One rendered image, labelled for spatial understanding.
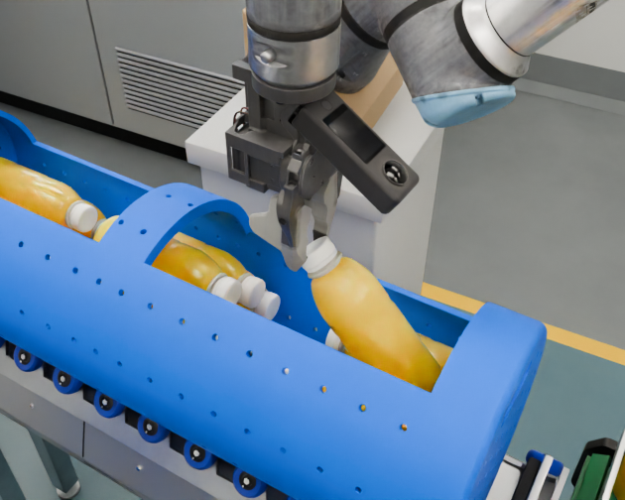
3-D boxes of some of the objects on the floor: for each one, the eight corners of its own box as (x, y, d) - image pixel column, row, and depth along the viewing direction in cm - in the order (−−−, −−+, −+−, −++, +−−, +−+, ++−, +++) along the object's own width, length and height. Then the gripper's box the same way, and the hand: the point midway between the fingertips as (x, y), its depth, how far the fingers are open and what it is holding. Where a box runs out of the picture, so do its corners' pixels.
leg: (29, 519, 189) (-54, 361, 147) (46, 530, 187) (-34, 373, 145) (11, 538, 186) (-78, 382, 143) (28, 549, 183) (-59, 394, 141)
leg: (68, 475, 198) (1, 315, 156) (84, 486, 196) (21, 326, 153) (53, 493, 194) (-21, 333, 152) (68, 503, 192) (-1, 345, 150)
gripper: (279, 25, 68) (283, 204, 83) (203, 81, 61) (222, 267, 75) (363, 50, 65) (351, 232, 79) (294, 113, 58) (295, 300, 72)
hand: (312, 250), depth 75 cm, fingers closed on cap, 4 cm apart
